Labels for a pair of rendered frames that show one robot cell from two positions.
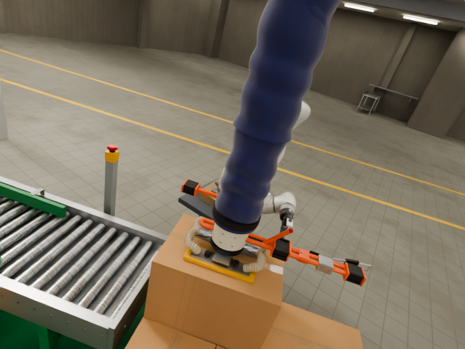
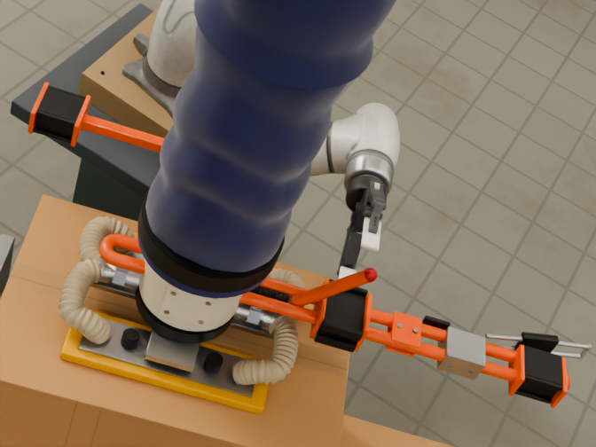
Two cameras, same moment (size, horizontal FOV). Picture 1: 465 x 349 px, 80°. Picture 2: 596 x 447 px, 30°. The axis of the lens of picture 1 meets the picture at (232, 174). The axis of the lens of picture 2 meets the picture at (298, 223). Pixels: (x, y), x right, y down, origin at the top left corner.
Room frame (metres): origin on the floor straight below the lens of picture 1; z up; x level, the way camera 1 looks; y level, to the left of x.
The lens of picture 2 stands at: (-0.08, 0.12, 2.46)
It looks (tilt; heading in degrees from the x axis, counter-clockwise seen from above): 45 degrees down; 345
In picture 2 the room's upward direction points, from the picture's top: 24 degrees clockwise
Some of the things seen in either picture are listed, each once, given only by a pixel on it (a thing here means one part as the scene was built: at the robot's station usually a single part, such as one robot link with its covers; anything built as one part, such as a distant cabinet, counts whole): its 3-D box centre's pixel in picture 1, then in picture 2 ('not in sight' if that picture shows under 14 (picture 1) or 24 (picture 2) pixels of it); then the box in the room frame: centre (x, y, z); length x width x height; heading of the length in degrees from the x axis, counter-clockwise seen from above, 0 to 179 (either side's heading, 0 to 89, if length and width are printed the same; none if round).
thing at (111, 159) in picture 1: (109, 210); not in sight; (1.67, 0.83, 0.50); 0.07 x 0.07 x 1.00; 84
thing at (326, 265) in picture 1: (324, 264); (461, 353); (1.03, -0.53, 1.07); 0.07 x 0.07 x 0.04; 85
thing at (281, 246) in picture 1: (280, 248); (341, 315); (1.05, -0.31, 1.07); 0.10 x 0.08 x 0.06; 175
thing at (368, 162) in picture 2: (286, 211); (368, 178); (1.39, -0.36, 1.07); 0.09 x 0.06 x 0.09; 85
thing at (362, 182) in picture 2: (286, 218); (364, 206); (1.32, -0.36, 1.07); 0.09 x 0.07 x 0.08; 175
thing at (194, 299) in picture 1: (216, 280); (159, 388); (1.07, -0.07, 0.74); 0.60 x 0.40 x 0.40; 85
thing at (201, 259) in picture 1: (221, 260); (170, 355); (0.98, -0.06, 0.97); 0.34 x 0.10 x 0.05; 85
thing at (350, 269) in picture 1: (353, 274); (537, 376); (1.02, -0.66, 1.07); 0.08 x 0.07 x 0.05; 85
